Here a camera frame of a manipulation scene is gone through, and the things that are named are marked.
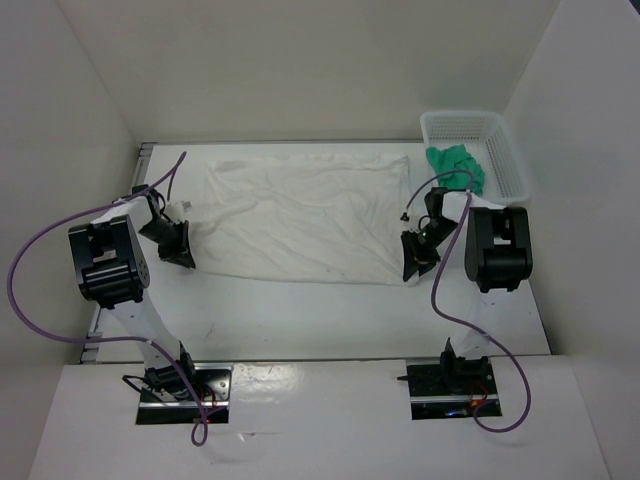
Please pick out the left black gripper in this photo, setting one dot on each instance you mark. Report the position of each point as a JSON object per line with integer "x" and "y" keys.
{"x": 180, "y": 251}

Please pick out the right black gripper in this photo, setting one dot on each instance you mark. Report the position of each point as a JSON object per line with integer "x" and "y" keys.
{"x": 414, "y": 259}

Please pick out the white tank top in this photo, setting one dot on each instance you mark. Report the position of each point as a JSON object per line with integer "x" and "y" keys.
{"x": 326, "y": 218}

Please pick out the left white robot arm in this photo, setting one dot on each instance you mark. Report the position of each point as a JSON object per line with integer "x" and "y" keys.
{"x": 112, "y": 271}

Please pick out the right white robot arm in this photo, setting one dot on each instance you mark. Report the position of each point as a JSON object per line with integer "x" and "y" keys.
{"x": 497, "y": 258}

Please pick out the green tank top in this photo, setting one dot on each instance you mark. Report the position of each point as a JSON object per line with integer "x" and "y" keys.
{"x": 455, "y": 167}

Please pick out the white plastic basket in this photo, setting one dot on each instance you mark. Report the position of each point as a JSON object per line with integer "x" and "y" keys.
{"x": 486, "y": 136}

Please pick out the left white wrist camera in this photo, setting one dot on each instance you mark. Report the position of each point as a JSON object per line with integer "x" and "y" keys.
{"x": 178, "y": 212}

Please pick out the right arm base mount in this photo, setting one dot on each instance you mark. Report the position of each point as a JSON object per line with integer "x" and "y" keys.
{"x": 451, "y": 388}

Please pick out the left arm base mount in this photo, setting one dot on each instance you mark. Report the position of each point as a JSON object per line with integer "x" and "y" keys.
{"x": 213, "y": 388}

